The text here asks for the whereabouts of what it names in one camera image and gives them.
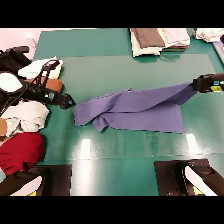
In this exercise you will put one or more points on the red garment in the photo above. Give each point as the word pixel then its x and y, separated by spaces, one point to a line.
pixel 20 151

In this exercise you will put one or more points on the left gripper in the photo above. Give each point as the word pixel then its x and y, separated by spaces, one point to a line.
pixel 62 100

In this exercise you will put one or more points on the grey-brown folded garment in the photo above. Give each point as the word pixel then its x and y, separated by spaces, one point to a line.
pixel 148 37

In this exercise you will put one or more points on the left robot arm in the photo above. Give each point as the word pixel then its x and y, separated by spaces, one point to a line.
pixel 20 89

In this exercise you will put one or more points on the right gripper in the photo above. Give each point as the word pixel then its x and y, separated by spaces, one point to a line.
pixel 203 83

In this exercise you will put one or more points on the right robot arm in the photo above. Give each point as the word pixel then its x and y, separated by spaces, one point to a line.
pixel 196 178

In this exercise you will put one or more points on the white folded garment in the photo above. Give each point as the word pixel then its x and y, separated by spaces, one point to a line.
pixel 143 51

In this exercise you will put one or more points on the cream folded garment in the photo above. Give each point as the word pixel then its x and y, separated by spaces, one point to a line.
pixel 175 36

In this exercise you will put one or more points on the purple shirt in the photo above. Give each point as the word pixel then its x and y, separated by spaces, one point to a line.
pixel 143 110

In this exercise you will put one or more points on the orange-brown garment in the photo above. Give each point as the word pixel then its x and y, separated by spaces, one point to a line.
pixel 55 84

